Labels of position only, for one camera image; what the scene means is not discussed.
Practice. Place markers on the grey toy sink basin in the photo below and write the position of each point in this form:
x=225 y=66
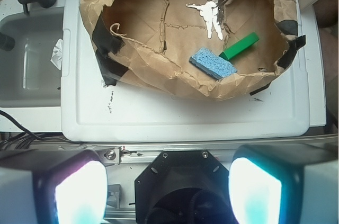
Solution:
x=28 y=77

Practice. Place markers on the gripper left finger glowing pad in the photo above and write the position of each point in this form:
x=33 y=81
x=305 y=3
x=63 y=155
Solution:
x=61 y=186

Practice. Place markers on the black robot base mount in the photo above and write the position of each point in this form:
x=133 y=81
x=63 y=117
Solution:
x=183 y=187

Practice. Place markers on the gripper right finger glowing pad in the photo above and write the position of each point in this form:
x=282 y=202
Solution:
x=284 y=183

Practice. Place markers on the white plastic board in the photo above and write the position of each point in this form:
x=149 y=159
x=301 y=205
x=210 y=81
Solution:
x=92 y=111

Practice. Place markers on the silver corner bracket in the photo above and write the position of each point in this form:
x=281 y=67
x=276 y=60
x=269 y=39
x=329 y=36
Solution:
x=110 y=156

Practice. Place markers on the silver key bunch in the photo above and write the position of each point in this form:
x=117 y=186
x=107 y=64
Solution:
x=212 y=13

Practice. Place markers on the crumpled white paper scrap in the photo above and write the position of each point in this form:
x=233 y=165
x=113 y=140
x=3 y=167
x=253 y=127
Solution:
x=57 y=54

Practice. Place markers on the aluminium extrusion rail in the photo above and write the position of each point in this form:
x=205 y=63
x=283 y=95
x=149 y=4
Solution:
x=222 y=150

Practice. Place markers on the green rectangular block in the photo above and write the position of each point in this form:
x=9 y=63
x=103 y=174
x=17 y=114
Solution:
x=240 y=46

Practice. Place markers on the brown paper bag tray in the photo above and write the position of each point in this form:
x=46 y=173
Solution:
x=148 y=43

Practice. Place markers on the blue sponge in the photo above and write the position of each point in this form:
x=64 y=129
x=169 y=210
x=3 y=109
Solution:
x=212 y=65

